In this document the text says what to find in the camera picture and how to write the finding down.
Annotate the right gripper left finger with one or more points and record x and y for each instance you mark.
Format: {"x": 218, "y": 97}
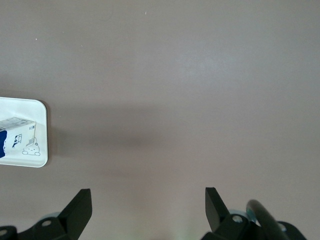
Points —
{"x": 75, "y": 215}

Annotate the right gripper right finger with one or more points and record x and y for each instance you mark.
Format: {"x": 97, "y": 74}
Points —
{"x": 217, "y": 212}

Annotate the blue white milk carton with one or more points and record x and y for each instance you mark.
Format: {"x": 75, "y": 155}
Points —
{"x": 15, "y": 135}

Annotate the white rabbit print tray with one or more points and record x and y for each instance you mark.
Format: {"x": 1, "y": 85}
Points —
{"x": 41, "y": 112}

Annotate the brown table cover mat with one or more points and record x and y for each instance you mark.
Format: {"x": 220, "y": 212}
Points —
{"x": 160, "y": 62}

